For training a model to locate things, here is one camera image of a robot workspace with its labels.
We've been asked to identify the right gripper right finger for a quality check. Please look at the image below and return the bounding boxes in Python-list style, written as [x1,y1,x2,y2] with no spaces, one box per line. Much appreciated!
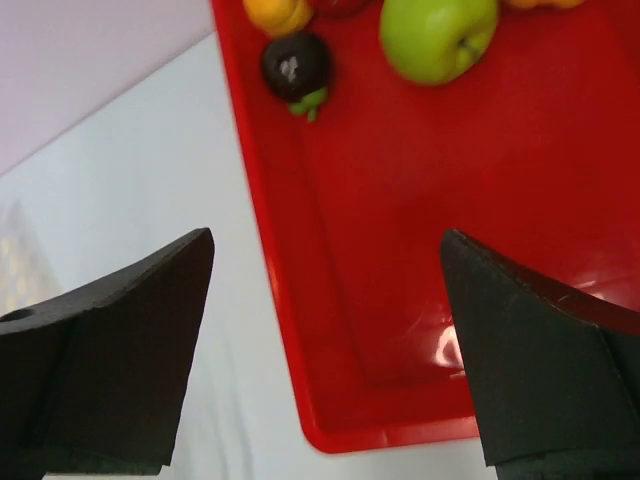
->
[440,230,639,479]

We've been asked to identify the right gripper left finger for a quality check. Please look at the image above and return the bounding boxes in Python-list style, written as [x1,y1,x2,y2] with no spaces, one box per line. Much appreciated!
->
[1,228,215,475]

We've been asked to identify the green toy apple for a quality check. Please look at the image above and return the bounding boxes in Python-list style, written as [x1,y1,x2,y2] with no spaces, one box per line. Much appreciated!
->
[378,0,500,86]

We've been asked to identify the dotted clear zip bag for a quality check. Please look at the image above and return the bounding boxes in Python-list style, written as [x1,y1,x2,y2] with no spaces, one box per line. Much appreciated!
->
[1,202,61,315]

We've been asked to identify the red plastic tray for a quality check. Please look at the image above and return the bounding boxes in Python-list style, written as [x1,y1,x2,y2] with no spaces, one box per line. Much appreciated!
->
[212,1,639,454]

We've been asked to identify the dark mangosteen toy front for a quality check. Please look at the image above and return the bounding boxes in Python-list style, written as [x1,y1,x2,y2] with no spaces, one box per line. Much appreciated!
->
[260,31,333,122]

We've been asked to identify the orange toy fruit pieces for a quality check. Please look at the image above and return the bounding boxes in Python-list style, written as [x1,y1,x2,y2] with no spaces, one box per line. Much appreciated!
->
[503,0,584,10]

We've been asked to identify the yellow toy fruit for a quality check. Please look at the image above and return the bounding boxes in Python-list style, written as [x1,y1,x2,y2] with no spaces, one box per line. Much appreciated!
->
[243,0,313,37]

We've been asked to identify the red toy fruit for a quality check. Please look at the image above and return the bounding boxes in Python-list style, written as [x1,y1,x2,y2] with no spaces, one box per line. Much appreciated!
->
[311,0,370,18]

